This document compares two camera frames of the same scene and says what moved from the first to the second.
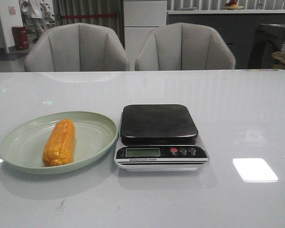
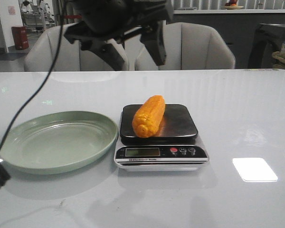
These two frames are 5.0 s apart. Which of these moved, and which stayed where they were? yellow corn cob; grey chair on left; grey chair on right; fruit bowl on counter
Moved: yellow corn cob
Stayed: grey chair on left; fruit bowl on counter; grey chair on right
